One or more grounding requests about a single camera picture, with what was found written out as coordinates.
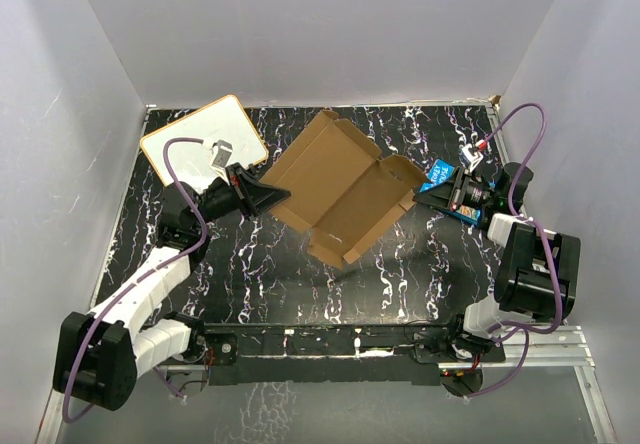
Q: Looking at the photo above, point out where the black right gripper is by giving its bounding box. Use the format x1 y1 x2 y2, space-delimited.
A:
413 166 498 212

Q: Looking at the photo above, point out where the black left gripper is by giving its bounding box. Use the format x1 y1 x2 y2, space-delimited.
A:
192 164 291 229

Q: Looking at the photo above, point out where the brown cardboard paper box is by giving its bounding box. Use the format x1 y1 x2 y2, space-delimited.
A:
261 110 426 268

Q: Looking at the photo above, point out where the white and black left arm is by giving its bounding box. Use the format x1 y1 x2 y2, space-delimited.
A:
53 164 291 411

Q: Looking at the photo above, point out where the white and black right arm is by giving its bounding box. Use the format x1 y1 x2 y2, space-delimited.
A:
414 160 581 361

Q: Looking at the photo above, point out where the blue treehouse book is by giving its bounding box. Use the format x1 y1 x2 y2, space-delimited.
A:
418 159 481 226

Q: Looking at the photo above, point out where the small black marker clip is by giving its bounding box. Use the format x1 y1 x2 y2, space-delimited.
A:
248 163 266 174

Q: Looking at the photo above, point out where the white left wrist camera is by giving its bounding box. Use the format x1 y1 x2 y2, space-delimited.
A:
202 138 233 169

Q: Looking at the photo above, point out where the white board with wooden frame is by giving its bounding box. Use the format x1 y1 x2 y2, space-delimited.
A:
140 95 269 193

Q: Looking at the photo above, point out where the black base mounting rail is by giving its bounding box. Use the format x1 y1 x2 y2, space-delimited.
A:
159 313 506 388

